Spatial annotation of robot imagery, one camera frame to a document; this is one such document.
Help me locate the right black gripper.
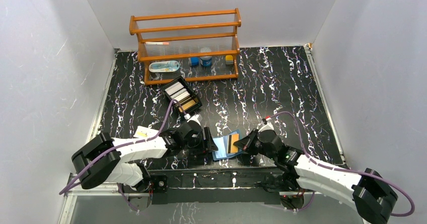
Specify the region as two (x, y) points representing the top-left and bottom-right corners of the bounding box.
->
(234, 128), (276, 161)

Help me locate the orange credit card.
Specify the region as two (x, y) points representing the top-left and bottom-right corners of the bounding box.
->
(227, 133), (239, 154)

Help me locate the blue card holder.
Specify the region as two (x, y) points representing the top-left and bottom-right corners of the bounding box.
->
(212, 130), (243, 161)

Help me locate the black card tray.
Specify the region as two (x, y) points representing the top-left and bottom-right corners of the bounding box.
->
(162, 76), (202, 117)

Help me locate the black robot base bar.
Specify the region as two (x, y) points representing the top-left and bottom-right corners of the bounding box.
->
(149, 167), (309, 208)

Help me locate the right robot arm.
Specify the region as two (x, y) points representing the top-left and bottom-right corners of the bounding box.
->
(233, 129), (398, 223)

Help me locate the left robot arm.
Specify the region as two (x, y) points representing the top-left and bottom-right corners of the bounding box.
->
(72, 120), (218, 192)

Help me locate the white card stack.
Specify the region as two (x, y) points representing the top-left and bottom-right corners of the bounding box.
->
(165, 82), (190, 102)

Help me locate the small white and yellow box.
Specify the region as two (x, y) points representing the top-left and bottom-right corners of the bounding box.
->
(133, 126), (158, 138)

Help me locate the yellow and grey sponge block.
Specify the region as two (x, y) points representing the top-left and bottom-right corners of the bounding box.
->
(225, 55), (234, 65)

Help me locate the blue lidded jar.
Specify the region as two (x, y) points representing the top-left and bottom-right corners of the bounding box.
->
(199, 47), (212, 67)

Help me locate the small blue box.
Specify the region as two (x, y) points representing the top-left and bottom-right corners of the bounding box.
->
(188, 57), (199, 67)

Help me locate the toothbrush blister pack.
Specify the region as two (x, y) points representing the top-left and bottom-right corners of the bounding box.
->
(149, 60), (181, 73)

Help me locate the white and orange tube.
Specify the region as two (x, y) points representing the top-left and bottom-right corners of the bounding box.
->
(144, 42), (170, 46)

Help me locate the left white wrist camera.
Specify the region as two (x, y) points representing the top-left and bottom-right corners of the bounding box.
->
(185, 114), (202, 125)

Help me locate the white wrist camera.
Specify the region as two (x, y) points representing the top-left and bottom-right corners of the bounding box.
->
(185, 114), (202, 125)
(259, 116), (274, 132)

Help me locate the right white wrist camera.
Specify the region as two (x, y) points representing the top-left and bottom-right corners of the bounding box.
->
(259, 116), (274, 132)

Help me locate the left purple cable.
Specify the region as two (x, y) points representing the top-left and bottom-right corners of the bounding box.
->
(59, 99), (189, 213)

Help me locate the purple cable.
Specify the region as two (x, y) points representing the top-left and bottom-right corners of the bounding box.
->
(59, 99), (189, 213)
(266, 111), (415, 217)

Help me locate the orange wooden wire shelf rack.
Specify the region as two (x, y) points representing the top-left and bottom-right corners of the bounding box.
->
(128, 8), (242, 85)

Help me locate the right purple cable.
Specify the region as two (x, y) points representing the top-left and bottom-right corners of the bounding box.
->
(266, 111), (415, 217)

